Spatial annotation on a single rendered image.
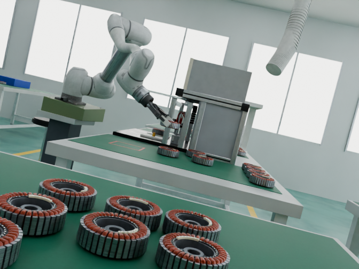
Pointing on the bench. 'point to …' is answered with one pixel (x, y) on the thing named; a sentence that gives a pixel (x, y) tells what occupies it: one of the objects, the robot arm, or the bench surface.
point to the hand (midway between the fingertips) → (169, 123)
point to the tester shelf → (193, 96)
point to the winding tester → (217, 80)
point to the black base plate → (134, 133)
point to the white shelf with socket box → (249, 124)
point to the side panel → (218, 132)
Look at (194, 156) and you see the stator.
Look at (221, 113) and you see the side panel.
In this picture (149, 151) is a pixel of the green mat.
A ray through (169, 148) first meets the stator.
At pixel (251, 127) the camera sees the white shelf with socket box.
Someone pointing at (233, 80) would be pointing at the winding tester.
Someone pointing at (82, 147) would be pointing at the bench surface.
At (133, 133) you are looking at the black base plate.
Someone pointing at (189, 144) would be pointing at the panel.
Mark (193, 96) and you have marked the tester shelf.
